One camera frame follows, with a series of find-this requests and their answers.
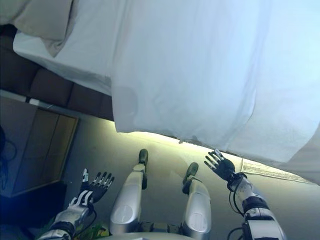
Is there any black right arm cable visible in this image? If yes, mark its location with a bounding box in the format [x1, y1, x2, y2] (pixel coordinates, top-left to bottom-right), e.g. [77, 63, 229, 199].
[225, 179, 246, 240]

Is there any brown padded bed base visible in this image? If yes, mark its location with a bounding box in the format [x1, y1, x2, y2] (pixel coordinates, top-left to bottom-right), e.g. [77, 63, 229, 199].
[24, 66, 116, 123]

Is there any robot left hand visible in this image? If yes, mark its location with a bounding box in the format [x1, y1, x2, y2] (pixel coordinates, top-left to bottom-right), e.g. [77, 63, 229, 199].
[79, 167, 116, 204]

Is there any wooden nightstand cabinet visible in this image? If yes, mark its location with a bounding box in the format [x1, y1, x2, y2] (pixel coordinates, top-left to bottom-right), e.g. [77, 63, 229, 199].
[0, 95, 80, 199]

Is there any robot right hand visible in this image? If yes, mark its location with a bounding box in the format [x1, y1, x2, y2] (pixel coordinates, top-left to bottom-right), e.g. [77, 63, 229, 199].
[203, 148, 237, 182]

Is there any silver robot right leg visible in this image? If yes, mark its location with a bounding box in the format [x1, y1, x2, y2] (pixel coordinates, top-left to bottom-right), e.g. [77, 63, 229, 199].
[180, 161, 213, 238]

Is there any silver robot leg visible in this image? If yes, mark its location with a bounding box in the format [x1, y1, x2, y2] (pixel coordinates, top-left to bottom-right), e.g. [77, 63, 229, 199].
[108, 148, 150, 236]
[180, 161, 213, 238]

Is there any white duvet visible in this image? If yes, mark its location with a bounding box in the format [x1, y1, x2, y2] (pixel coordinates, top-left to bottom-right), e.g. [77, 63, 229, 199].
[109, 0, 275, 155]

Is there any beige pillow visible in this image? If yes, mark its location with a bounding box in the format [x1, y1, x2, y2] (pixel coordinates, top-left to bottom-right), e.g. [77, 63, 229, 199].
[13, 0, 75, 59]
[0, 0, 20, 26]

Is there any padded upholstered headboard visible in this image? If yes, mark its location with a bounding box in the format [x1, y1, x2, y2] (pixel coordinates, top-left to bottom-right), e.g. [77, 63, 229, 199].
[0, 23, 39, 96]

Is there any silver robot left leg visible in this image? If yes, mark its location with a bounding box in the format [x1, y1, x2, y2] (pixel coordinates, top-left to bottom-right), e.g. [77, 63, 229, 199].
[108, 148, 150, 236]

